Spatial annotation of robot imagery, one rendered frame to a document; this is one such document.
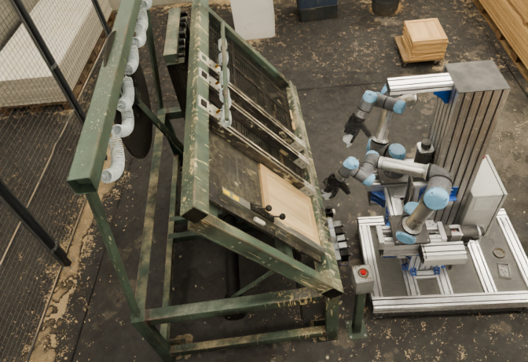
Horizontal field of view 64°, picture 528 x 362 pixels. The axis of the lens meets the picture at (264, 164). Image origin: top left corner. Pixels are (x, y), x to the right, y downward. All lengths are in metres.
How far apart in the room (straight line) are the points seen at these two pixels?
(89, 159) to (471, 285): 2.93
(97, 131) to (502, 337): 3.21
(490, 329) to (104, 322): 3.13
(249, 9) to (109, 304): 4.33
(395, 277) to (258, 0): 4.28
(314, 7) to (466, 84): 4.76
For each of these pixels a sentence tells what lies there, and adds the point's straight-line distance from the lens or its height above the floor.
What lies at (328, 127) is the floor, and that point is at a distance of 5.03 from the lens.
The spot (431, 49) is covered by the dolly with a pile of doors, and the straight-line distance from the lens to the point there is 5.88.
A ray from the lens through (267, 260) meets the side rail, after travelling 2.42.
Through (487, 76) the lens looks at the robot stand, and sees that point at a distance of 2.46.
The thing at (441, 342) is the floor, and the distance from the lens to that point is 3.75.
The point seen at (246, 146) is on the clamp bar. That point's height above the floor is 1.51.
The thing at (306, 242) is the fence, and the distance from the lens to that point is 2.77.
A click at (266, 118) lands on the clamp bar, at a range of 3.24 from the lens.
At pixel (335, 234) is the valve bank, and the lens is 3.20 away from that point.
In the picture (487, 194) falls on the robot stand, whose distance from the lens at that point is 2.97.
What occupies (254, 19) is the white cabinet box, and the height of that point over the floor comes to 0.33.
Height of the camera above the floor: 3.43
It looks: 47 degrees down
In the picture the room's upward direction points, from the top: 10 degrees counter-clockwise
